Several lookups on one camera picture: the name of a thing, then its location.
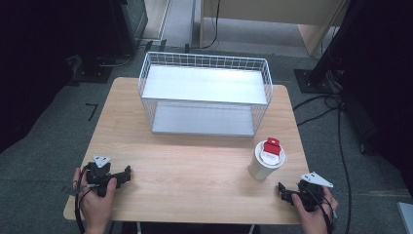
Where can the light wooden cabinet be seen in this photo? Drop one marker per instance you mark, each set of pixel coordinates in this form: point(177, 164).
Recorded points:
point(276, 13)

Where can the person's right hand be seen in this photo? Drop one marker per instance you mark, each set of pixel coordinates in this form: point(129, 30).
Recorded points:
point(311, 221)

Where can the white cup with red lid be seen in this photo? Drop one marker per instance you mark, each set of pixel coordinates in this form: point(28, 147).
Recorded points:
point(261, 169)

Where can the person's left hand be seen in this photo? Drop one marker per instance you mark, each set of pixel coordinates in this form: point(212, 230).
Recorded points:
point(95, 208)

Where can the white flat panel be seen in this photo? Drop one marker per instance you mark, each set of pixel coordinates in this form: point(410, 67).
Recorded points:
point(406, 218)

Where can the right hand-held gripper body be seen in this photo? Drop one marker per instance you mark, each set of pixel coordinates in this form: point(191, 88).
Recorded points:
point(311, 191)

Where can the black metal stand with base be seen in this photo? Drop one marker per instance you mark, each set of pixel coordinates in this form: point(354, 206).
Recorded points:
point(328, 55)

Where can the black equipment cabinet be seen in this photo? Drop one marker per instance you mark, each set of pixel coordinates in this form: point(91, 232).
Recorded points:
point(128, 26)

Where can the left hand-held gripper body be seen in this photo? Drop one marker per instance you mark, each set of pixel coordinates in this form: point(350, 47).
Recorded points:
point(97, 174)

